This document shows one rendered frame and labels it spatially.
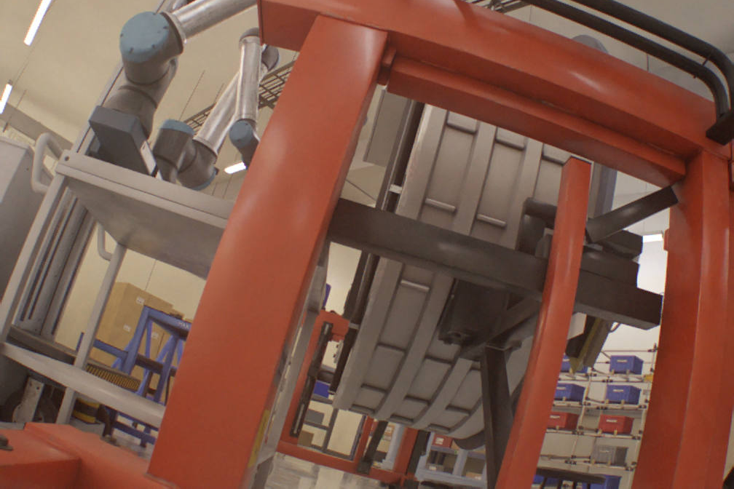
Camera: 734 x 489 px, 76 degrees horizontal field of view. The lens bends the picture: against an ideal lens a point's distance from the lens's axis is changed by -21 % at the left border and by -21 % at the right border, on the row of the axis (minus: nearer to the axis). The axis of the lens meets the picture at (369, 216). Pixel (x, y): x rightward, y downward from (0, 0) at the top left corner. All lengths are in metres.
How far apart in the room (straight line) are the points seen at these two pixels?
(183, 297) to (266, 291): 9.13
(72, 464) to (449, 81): 0.67
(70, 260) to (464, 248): 1.54
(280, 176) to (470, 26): 0.34
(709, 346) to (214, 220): 0.79
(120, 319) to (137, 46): 6.70
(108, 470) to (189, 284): 9.20
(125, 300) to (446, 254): 7.50
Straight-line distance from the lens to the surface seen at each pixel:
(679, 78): 5.24
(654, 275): 7.17
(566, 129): 0.82
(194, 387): 0.60
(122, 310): 8.11
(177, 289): 9.67
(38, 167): 1.16
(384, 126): 2.38
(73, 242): 2.06
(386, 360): 1.40
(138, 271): 9.40
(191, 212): 0.99
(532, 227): 1.10
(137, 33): 1.65
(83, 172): 1.10
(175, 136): 2.19
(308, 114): 0.69
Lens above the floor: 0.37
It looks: 22 degrees up
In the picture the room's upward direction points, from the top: 17 degrees clockwise
